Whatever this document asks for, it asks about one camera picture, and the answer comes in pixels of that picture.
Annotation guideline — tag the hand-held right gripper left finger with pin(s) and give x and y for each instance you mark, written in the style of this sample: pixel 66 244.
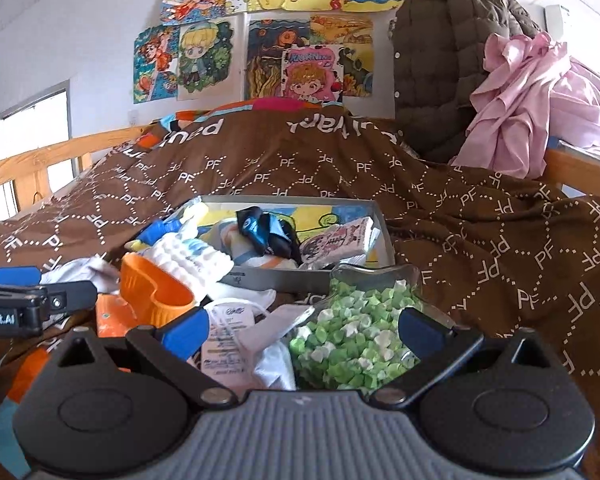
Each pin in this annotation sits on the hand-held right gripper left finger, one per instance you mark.
pixel 185 332

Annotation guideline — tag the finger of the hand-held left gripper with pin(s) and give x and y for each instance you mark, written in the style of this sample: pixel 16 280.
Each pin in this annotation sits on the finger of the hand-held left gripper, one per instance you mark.
pixel 72 296
pixel 15 276

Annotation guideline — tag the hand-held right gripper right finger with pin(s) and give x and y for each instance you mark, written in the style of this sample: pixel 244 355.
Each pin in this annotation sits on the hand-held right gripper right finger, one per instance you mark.
pixel 420 330

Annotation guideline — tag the grey cloth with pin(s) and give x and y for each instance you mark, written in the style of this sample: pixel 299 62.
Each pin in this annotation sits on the grey cloth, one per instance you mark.
pixel 80 272

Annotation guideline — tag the white labelled packet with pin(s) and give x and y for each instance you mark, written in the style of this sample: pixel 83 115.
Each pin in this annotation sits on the white labelled packet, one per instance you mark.
pixel 227 340

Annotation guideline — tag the orange packet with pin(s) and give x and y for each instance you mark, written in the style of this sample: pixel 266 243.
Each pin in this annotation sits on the orange packet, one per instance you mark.
pixel 112 317

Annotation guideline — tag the white bubble blister pack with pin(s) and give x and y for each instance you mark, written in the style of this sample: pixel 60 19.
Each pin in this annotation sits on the white bubble blister pack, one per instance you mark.
pixel 190 260

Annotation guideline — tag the striped sock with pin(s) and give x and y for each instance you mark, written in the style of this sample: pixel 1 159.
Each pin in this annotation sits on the striped sock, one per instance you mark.
pixel 260 255

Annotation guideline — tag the pink cartoon tissue packet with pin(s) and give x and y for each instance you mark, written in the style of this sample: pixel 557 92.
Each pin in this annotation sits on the pink cartoon tissue packet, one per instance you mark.
pixel 337 242

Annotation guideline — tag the black packet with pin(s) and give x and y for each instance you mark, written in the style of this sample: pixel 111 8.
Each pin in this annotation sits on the black packet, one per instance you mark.
pixel 265 232

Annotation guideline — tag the grey box with cartoon print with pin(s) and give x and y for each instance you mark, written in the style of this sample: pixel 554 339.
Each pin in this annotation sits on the grey box with cartoon print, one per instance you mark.
pixel 325 210

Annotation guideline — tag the orange plastic container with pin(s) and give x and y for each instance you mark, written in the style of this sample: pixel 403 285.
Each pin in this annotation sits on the orange plastic container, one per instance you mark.
pixel 152 287

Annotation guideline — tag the bag of green beads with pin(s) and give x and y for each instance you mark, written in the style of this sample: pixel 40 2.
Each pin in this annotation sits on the bag of green beads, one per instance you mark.
pixel 355 340

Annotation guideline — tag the blue and yellow cloth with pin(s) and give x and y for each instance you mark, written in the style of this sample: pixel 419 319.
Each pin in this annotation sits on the blue and yellow cloth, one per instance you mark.
pixel 157 232

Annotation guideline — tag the brown printed blanket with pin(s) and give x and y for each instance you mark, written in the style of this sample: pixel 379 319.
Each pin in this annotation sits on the brown printed blanket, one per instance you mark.
pixel 480 240

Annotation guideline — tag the wooden bed side board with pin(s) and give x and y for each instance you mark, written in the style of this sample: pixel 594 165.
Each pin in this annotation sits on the wooden bed side board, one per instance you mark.
pixel 580 167

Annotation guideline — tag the orange-haired girl blue poster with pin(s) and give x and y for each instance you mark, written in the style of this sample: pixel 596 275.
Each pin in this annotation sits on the orange-haired girl blue poster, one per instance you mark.
pixel 155 65

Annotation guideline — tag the pink cloth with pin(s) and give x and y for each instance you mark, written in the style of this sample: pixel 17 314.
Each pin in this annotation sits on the pink cloth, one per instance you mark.
pixel 530 110

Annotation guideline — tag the brown puffer jacket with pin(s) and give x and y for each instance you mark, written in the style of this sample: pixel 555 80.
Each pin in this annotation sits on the brown puffer jacket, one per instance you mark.
pixel 440 60

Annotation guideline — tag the blond boy green poster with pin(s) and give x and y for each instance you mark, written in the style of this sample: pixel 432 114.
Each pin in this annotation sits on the blond boy green poster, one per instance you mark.
pixel 210 57

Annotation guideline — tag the pink-bordered boy cartoon poster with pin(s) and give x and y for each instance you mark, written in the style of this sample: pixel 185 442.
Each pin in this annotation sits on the pink-bordered boy cartoon poster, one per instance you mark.
pixel 310 77

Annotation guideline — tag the dark seaweed fish painting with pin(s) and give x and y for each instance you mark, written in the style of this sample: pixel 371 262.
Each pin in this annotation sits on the dark seaweed fish painting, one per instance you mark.
pixel 265 65

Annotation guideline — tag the yellow orange landscape painting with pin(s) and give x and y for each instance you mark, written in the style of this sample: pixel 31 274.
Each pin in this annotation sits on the yellow orange landscape painting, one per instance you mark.
pixel 352 40

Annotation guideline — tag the flying girl cartoon poster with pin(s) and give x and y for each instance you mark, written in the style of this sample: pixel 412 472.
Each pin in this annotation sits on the flying girl cartoon poster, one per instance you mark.
pixel 192 0

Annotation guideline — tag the wooden bed rail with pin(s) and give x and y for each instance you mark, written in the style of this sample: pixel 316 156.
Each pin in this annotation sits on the wooden bed rail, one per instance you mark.
pixel 30 160

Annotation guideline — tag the window with grey frame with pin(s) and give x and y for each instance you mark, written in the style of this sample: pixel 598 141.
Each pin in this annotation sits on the window with grey frame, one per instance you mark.
pixel 30 115

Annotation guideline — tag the white wall socket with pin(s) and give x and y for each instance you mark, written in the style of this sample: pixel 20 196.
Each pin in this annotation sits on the white wall socket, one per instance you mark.
pixel 135 117

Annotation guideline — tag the white wall-mounted unit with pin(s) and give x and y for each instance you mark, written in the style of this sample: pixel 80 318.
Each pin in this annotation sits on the white wall-mounted unit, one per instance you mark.
pixel 559 19

